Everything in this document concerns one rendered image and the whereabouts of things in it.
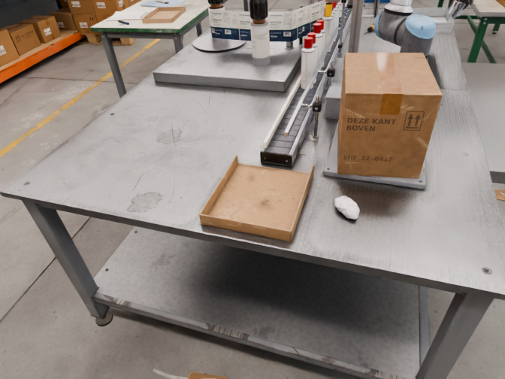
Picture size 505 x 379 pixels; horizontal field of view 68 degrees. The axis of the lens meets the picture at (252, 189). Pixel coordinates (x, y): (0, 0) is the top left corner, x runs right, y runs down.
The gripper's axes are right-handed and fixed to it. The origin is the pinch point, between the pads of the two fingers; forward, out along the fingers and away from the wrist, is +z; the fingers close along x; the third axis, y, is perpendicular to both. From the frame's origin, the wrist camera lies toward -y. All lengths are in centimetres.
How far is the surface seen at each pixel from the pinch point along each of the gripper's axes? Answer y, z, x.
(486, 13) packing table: -87, 6, 47
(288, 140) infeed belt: 106, 31, -59
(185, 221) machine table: 144, 43, -80
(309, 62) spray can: 67, 18, -60
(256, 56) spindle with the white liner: 41, 34, -84
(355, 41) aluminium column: 31, 16, -42
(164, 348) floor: 143, 130, -79
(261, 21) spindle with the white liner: 39, 18, -86
